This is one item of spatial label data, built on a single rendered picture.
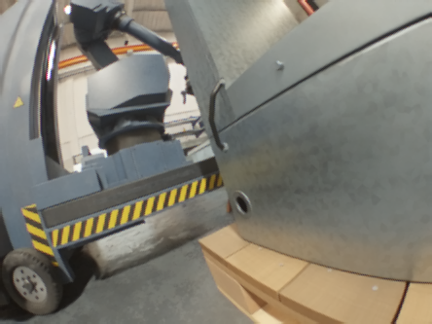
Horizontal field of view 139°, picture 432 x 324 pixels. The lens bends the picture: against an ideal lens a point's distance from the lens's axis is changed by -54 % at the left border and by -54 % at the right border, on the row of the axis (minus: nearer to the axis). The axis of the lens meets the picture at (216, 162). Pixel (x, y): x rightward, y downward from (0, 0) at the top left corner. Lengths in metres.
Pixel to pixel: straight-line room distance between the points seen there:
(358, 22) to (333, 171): 0.13
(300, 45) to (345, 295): 0.24
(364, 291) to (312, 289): 0.06
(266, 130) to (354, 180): 0.11
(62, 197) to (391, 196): 0.68
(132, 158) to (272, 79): 0.70
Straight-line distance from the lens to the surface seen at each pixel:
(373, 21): 0.16
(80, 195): 0.61
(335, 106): 0.16
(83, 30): 1.66
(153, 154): 0.82
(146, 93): 0.91
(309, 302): 0.21
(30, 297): 0.82
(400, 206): 0.17
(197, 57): 0.34
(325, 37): 0.17
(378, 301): 0.20
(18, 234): 0.85
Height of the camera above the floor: 0.32
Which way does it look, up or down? level
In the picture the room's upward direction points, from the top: 18 degrees counter-clockwise
